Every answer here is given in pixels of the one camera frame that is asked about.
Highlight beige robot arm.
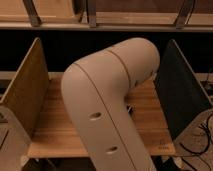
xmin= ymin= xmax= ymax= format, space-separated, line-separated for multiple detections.
xmin=61 ymin=38 xmax=160 ymax=171

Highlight right dark side panel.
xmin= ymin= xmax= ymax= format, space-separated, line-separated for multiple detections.
xmin=154 ymin=39 xmax=213 ymax=140

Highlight left wooden side panel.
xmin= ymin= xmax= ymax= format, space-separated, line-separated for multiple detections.
xmin=0 ymin=38 xmax=49 ymax=141

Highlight upper wooden shelf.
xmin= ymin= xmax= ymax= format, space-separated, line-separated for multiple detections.
xmin=0 ymin=0 xmax=213 ymax=32

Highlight middle metal shelf bracket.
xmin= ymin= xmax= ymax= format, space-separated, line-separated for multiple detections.
xmin=87 ymin=0 xmax=97 ymax=28

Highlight metal shelf bracket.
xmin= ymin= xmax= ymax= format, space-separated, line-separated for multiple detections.
xmin=87 ymin=0 xmax=97 ymax=28
xmin=22 ymin=0 xmax=41 ymax=27
xmin=174 ymin=0 xmax=195 ymax=29

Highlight left metal shelf bracket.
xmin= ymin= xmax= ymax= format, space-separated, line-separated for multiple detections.
xmin=22 ymin=0 xmax=41 ymax=27

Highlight black cables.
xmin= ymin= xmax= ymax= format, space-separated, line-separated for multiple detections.
xmin=179 ymin=111 xmax=213 ymax=171

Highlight right metal shelf bracket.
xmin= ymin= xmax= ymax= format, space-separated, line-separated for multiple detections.
xmin=174 ymin=0 xmax=195 ymax=29

